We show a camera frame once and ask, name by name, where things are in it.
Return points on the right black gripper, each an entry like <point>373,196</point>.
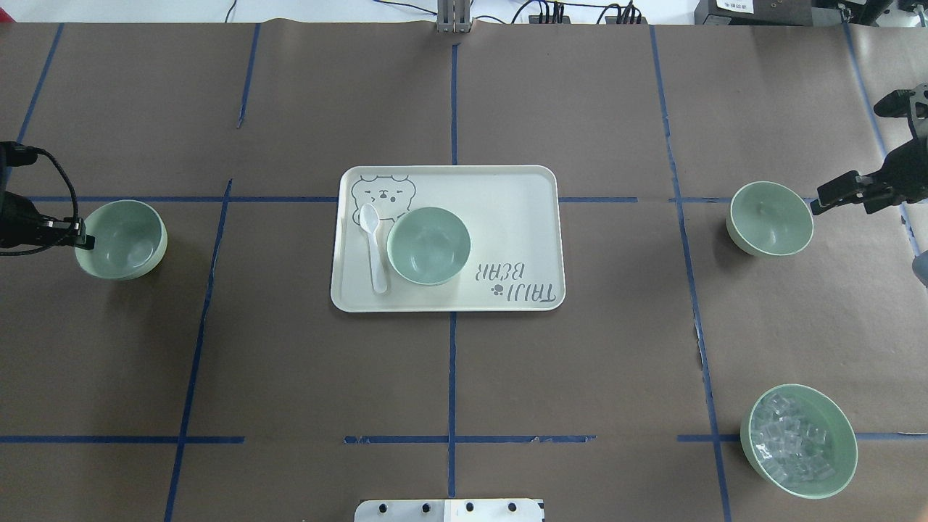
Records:
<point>908,172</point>

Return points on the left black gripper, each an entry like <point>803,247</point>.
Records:
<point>16,225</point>

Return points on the black box with label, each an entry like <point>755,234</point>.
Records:
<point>742,13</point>

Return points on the green bowl with ice cubes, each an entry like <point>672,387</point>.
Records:
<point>826,413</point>

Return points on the ice cubes pile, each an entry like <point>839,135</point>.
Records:
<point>787,444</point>

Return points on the white plastic spoon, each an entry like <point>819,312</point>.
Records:
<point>369,221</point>

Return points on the cream bear serving tray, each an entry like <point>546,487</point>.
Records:
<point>511,212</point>

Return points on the green bowl on tray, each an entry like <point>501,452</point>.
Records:
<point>429,246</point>

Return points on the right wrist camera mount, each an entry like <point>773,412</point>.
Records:
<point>910,104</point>

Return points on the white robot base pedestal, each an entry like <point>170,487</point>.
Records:
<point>492,509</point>

